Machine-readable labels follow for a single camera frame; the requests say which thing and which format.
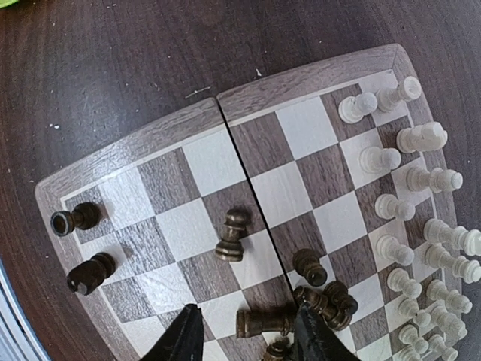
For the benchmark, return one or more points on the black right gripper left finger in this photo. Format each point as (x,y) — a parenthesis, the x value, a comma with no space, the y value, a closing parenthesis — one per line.
(183,340)

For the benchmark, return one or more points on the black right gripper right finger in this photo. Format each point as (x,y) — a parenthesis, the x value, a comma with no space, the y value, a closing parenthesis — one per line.
(314,341)

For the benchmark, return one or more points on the dark rook chess piece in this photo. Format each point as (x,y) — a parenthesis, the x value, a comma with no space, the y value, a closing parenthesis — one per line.
(84,216)

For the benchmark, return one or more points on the dark pawn chess piece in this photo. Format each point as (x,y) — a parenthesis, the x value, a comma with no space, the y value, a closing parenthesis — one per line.
(229,248)

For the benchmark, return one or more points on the wooden chess board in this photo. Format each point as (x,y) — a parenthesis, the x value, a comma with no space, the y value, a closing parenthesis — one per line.
(277,149)

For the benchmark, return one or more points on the white pawn chess piece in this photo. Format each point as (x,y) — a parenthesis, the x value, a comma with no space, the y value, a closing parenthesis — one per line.
(353,108)

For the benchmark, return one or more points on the white knight chess piece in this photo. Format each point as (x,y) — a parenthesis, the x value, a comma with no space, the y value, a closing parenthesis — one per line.
(426,137)

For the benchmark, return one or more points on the white rook chess piece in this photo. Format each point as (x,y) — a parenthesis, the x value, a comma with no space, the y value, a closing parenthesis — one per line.
(408,89)

